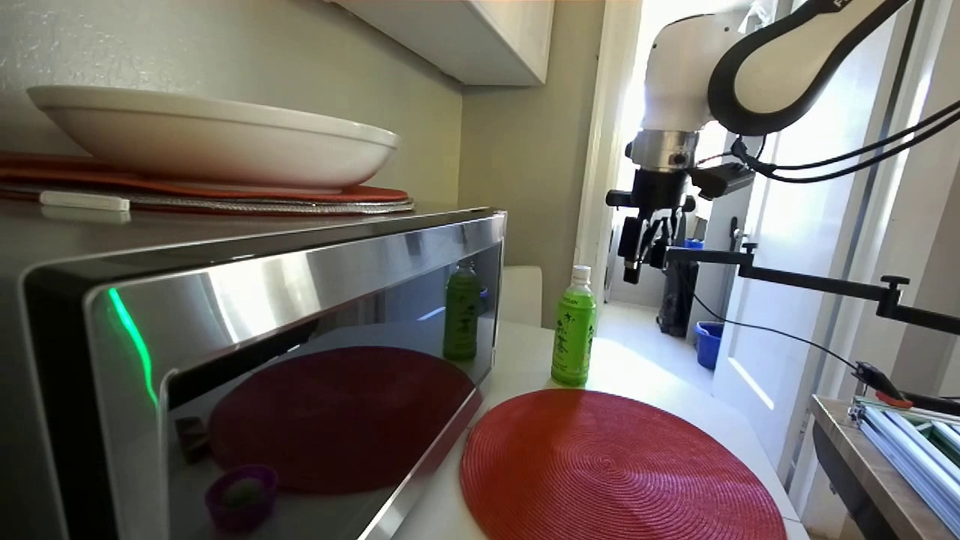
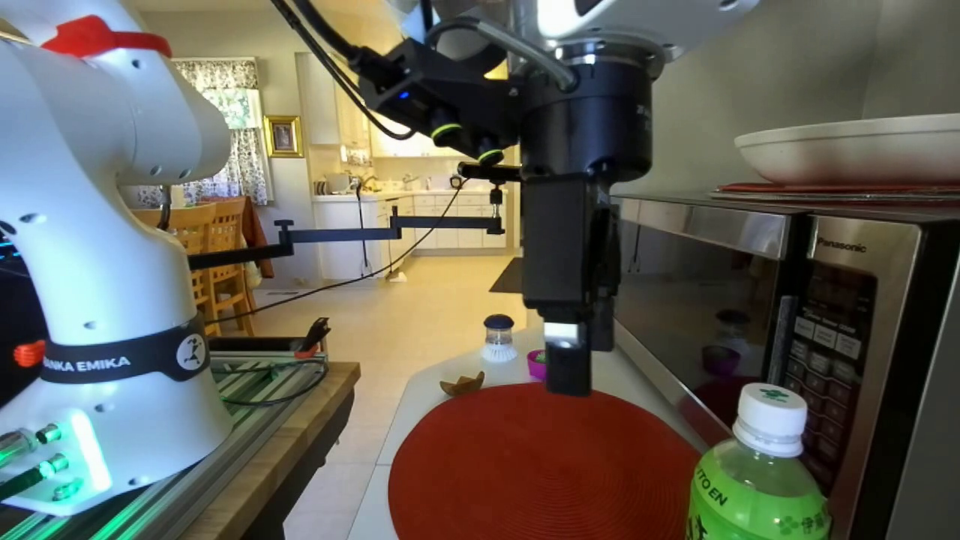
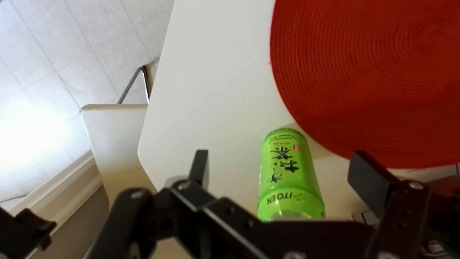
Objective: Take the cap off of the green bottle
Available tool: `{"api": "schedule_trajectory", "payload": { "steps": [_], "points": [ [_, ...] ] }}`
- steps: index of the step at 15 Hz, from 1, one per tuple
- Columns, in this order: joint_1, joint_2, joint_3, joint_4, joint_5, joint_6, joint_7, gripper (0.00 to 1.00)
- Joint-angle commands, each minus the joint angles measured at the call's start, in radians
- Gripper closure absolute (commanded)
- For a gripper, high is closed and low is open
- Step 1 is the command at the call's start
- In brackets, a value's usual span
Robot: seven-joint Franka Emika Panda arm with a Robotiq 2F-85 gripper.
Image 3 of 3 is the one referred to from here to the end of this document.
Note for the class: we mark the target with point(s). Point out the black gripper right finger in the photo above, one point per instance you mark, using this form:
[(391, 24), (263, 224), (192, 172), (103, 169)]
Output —
[(402, 210)]

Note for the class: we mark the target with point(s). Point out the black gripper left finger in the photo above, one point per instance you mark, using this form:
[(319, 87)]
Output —
[(144, 216)]

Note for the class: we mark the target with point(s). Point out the green tea bottle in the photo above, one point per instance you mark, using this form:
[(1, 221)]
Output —
[(287, 181)]

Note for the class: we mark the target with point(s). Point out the red round woven placemat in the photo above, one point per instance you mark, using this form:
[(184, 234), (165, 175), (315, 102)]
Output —
[(374, 72)]

